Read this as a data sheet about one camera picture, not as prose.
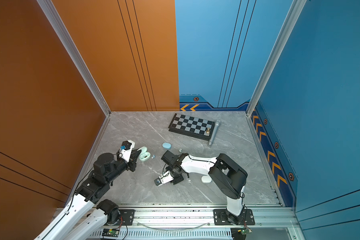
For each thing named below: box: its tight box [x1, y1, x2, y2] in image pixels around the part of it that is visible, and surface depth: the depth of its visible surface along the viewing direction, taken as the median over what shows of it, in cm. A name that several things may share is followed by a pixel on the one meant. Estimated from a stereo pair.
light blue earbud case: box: [162, 142, 172, 150], surface depth 101 cm
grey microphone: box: [207, 119, 221, 147], surface depth 108 cm
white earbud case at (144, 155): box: [137, 146, 151, 162], surface depth 75 cm
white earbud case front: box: [201, 175, 212, 184], surface depth 86 cm
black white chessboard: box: [168, 113, 215, 141], surface depth 108 cm
